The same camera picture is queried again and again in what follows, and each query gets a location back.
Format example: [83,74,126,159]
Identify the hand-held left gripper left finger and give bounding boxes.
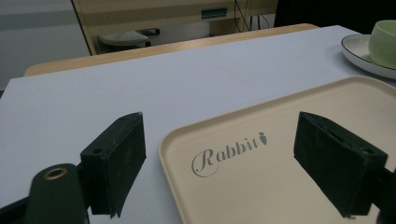
[79,111,148,218]

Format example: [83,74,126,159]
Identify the black cable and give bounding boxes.
[233,0,252,33]

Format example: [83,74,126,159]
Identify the grey round stool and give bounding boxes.
[96,30,149,49]

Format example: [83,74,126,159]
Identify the white plate with dark rim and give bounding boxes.
[340,34,396,80]

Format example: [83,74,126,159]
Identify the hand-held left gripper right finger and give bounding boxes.
[292,111,389,218]

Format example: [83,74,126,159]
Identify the beige plastic tray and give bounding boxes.
[158,75,396,224]

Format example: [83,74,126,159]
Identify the light green cup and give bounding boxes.
[368,20,396,70]

